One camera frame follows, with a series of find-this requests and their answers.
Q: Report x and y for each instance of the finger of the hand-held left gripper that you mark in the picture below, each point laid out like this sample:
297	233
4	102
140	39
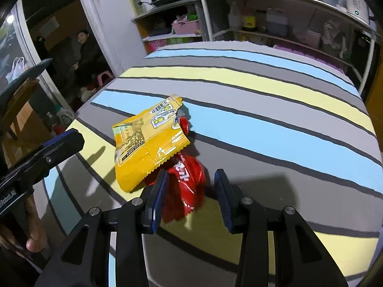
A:
27	76
59	146

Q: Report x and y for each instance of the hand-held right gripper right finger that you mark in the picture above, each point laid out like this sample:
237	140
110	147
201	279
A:
223	198

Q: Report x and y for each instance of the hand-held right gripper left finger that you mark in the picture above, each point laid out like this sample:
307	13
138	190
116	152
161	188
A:
158	198

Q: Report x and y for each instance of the red plastic wrapper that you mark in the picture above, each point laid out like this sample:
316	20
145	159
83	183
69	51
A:
185	179

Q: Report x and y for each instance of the yellow foil snack packet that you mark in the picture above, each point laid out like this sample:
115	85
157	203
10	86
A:
143	146

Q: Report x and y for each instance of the person's left hand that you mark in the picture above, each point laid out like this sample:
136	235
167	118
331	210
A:
34	233

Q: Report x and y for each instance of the white carrier bag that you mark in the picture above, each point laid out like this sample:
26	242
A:
17	68

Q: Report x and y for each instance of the pink plastic stool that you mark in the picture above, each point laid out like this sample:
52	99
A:
104	77

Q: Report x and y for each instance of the striped tablecloth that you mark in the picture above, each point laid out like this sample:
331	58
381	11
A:
269	110

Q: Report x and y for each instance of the low grey shelf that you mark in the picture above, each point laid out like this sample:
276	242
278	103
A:
140	24

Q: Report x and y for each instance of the yellow power strip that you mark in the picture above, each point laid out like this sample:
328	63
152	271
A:
136	4

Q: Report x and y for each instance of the pink storage box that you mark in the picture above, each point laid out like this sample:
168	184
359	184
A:
160	44

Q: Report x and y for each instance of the purple lid storage box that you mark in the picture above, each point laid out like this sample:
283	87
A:
299	53

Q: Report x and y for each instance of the pink plastic basket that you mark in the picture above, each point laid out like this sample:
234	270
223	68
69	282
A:
185	27

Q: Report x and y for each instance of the grey metal shelf rack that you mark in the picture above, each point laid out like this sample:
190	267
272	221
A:
206	21

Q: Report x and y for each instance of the yellow label oil bottle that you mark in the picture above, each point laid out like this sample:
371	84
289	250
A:
249	21

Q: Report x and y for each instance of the white plastic bag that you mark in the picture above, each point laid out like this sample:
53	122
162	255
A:
333	34

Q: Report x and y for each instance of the white electric kettle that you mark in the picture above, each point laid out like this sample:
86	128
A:
357	3

